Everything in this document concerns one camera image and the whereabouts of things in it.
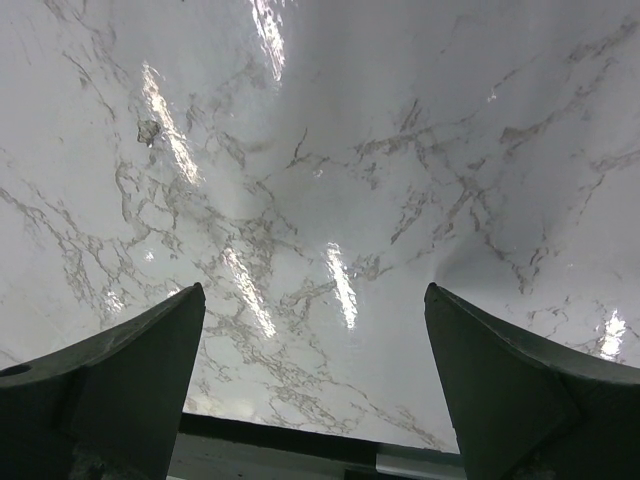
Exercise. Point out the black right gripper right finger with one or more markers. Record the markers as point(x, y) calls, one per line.
point(525, 407)

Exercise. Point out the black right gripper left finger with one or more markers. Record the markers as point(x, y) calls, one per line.
point(107, 407)

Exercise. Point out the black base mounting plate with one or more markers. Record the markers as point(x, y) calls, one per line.
point(384, 458)

